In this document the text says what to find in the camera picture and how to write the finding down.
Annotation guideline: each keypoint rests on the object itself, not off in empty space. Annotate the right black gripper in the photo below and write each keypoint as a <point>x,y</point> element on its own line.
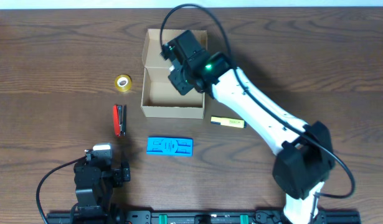
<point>174,79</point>

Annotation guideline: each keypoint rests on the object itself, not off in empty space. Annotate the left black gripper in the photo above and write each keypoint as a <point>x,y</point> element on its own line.
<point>122,174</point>

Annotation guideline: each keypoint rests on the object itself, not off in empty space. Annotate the blue plastic tray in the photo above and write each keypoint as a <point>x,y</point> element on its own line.
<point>165,146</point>

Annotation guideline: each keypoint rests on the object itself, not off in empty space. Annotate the cardboard box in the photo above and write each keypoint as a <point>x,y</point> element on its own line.
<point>159,98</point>

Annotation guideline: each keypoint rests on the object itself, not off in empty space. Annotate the red black stapler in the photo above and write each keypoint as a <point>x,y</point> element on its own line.
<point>119,120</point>

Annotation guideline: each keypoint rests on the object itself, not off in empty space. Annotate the yellow tape roll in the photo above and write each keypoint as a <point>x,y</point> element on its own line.
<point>123,83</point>

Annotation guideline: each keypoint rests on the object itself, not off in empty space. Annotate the yellow highlighter pen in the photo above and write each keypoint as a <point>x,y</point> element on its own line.
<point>230,122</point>

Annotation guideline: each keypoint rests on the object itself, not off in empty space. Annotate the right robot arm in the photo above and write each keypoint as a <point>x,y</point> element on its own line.
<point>304,153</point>

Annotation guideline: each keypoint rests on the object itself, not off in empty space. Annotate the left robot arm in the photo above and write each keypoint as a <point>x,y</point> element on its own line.
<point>95,180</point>

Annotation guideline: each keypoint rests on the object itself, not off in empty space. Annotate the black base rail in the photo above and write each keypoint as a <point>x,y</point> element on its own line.
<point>259,216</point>

